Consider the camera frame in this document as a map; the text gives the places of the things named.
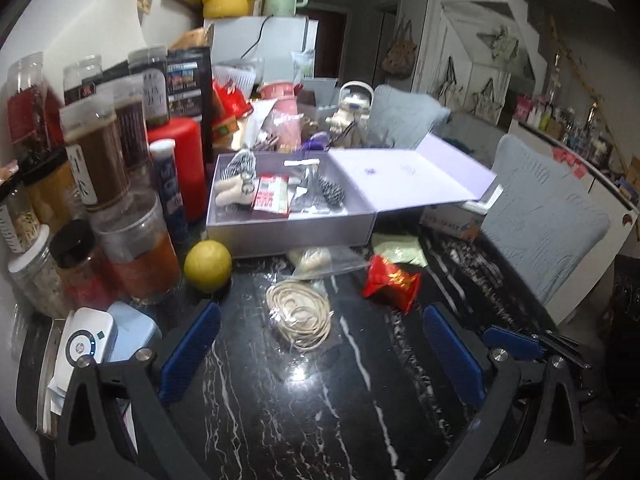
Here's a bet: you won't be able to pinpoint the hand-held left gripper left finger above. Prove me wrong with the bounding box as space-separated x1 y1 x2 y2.
56 301 223 480

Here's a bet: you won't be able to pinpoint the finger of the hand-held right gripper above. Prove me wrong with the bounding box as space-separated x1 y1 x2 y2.
481 325 593 370

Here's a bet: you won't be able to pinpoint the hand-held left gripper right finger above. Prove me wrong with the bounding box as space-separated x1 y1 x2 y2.
422 302 586 480

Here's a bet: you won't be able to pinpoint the red snack packet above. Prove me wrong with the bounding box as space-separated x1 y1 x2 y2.
361 254 422 313

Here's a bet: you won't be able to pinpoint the bag of rubber bands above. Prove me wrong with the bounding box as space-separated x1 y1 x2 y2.
265 280 341 356

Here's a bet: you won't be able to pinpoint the green sachet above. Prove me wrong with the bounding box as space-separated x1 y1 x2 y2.
371 234 428 268

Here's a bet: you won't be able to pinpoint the clear bag with beige contents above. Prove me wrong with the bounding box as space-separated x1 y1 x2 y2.
287 246 371 281

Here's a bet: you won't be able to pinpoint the red and white sachet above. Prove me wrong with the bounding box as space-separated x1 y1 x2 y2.
251 174 291 218

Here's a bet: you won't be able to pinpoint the white gift box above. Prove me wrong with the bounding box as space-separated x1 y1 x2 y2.
205 132 498 260

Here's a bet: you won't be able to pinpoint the checked bow hair tie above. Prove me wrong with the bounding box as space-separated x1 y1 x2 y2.
220 150 258 196

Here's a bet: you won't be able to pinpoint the silver foil packet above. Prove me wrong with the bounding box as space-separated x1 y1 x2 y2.
289 167 326 215

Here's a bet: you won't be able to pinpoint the black and white scrunchie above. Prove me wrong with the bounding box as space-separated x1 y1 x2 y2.
312 175 347 211

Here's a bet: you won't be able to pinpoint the light blue case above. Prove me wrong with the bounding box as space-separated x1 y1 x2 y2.
105 301 163 363

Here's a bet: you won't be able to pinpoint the yellow lemon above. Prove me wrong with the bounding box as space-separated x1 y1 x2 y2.
183 240 233 292

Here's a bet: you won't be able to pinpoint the wide clear plastic jar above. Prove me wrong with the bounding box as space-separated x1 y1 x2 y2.
90 190 182 306

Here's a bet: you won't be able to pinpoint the white round-button device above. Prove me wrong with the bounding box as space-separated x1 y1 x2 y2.
47 307 118 406

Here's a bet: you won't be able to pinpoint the white and orange medicine box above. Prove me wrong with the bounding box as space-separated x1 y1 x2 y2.
419 205 486 242

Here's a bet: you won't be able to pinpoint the grey leaf-pattern chair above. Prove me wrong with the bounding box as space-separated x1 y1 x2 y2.
480 134 612 306
367 84 451 150

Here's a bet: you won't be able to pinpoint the black lid spice jar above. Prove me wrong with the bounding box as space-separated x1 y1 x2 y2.
49 219 118 306

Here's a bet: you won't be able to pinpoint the white flat box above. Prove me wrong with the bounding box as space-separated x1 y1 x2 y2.
465 185 503 213

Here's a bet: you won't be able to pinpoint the blue tablet tube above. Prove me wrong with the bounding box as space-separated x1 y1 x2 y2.
149 139 191 243

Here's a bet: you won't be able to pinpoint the white counter cabinet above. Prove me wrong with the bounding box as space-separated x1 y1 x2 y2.
510 120 640 261

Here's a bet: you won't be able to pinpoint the white lid oat jar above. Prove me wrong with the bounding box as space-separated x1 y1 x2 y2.
7 225 71 318

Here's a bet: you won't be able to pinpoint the red cylinder canister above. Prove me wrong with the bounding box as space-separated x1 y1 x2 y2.
146 117 208 223

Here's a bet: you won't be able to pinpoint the pink bow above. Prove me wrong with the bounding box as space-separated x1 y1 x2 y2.
550 147 588 181

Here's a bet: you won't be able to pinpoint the yellow powder jar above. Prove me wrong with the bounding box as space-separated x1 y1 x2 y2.
22 152 91 231

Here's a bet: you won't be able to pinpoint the black label nut jar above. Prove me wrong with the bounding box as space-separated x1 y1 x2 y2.
0 160 43 253

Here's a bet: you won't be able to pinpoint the gold and orange box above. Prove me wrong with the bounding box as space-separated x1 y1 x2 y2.
212 115 241 146

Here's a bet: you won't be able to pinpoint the row of cosmetic bottles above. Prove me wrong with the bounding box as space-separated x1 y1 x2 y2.
515 92 631 171

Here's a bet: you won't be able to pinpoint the dark powder jar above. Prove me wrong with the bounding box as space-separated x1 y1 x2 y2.
97 74 151 171

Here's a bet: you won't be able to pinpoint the purple ribbon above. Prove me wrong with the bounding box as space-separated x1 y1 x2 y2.
300 130 333 153

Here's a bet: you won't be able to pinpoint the white tote bag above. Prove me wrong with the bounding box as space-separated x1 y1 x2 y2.
467 72 506 123
437 55 463 106

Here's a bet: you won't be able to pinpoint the pink cup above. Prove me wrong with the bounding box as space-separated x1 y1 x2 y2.
270 97 303 148

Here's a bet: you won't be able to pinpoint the red packets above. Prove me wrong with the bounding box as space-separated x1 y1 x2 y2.
212 80 253 121

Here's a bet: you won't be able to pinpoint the tall grey label jar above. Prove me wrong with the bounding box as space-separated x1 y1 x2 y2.
127 45 171 128

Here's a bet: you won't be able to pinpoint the white bear figurine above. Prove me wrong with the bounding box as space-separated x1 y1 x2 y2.
325 110 353 136

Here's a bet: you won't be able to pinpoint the pink bowl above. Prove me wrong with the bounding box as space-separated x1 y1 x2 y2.
257 81 301 101

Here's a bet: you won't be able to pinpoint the white printed paper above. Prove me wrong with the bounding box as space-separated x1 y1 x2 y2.
215 60 263 93

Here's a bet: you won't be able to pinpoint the short dark label jar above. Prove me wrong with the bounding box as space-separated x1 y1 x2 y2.
63 55 106 106

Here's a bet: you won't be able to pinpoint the red label clear jar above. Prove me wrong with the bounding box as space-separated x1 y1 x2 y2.
7 52 56 156

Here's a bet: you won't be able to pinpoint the grey box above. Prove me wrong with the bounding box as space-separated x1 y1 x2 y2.
300 77 346 111

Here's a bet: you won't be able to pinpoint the green and white pouch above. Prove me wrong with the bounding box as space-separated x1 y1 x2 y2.
291 50 317 80

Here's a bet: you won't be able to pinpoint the brown tote bag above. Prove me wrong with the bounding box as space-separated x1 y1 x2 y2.
381 17 418 80

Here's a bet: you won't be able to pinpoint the woven straw basket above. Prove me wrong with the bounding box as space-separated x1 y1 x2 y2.
172 25 213 51

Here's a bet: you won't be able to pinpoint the white mini fridge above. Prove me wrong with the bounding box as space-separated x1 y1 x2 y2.
202 15 319 83

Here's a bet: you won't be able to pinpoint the white board sheet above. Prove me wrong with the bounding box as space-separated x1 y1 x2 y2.
42 0 148 91

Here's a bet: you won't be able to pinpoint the white bottle with handle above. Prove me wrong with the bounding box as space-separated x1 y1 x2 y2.
339 81 375 121

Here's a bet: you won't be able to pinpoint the black power cable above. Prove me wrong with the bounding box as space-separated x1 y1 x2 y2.
239 16 273 61

